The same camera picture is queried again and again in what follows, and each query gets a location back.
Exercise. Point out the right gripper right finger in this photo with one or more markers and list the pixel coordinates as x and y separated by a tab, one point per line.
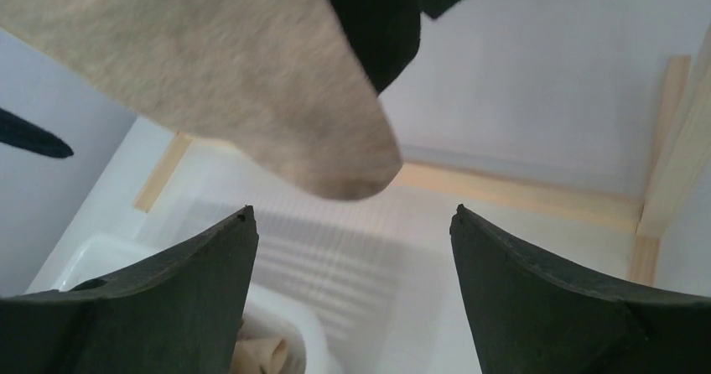
532	311

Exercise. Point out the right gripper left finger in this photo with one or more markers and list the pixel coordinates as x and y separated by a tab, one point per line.
177	311

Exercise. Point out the beige sock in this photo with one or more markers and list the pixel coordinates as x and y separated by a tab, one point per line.
275	78

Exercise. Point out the black sock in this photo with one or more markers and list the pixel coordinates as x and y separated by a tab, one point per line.
385	34

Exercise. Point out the argyle brown sock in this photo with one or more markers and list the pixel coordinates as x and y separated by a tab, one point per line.
258	355

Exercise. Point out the white plastic laundry basket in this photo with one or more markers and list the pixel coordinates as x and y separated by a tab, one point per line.
268	313

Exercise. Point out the santa pattern dark sock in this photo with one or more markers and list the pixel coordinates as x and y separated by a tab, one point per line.
20	133

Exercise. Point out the wooden drying rack frame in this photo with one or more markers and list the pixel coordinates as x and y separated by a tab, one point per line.
675	167

